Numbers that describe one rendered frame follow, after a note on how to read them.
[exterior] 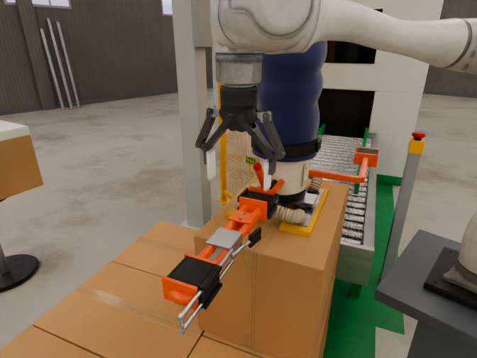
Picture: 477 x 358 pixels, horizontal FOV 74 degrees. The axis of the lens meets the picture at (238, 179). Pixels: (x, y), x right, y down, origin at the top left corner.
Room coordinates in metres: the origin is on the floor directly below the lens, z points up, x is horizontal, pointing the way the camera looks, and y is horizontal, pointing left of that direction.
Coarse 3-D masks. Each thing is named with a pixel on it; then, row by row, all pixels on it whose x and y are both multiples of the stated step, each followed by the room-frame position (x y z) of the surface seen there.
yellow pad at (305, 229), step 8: (312, 192) 1.04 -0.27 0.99; (320, 192) 1.08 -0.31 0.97; (320, 200) 1.03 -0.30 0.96; (296, 208) 0.96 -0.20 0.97; (304, 208) 0.92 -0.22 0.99; (312, 208) 0.96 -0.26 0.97; (320, 208) 0.97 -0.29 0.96; (312, 216) 0.92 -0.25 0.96; (280, 224) 0.86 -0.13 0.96; (288, 224) 0.86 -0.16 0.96; (296, 224) 0.86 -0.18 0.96; (304, 224) 0.85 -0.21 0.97; (312, 224) 0.86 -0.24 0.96; (296, 232) 0.83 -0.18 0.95; (304, 232) 0.82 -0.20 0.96
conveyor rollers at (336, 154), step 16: (336, 144) 3.13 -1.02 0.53; (352, 144) 3.08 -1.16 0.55; (368, 144) 3.10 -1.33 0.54; (320, 160) 2.66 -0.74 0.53; (336, 160) 2.62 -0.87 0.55; (352, 160) 2.64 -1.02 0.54; (352, 192) 1.96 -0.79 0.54; (352, 208) 1.72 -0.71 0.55; (352, 224) 1.54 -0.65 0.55; (352, 240) 1.38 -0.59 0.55
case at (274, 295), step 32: (224, 224) 0.89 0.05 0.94; (256, 224) 0.89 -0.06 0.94; (320, 224) 0.89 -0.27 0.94; (256, 256) 0.74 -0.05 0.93; (288, 256) 0.72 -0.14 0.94; (320, 256) 0.72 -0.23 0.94; (224, 288) 0.79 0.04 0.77; (256, 288) 0.74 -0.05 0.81; (288, 288) 0.70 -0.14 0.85; (320, 288) 0.67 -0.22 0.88; (224, 320) 0.79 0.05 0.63; (256, 320) 0.74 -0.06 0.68; (288, 320) 0.70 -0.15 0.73; (320, 320) 0.77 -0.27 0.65; (288, 352) 0.70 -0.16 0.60
